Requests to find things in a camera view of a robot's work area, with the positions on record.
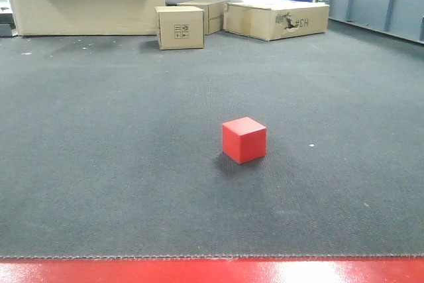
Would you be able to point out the red magnetic cube block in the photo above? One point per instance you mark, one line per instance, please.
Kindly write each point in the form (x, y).
(244, 140)

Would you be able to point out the dark grey carpet mat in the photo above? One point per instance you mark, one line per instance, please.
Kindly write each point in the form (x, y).
(112, 147)

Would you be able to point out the small cardboard box with symbols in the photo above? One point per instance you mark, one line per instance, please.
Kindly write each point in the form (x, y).
(180, 27)

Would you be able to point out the middle cardboard box behind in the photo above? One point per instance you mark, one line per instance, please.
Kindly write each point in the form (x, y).
(213, 13)

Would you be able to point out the long torn cardboard box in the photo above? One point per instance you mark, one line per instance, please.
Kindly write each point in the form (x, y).
(286, 19)

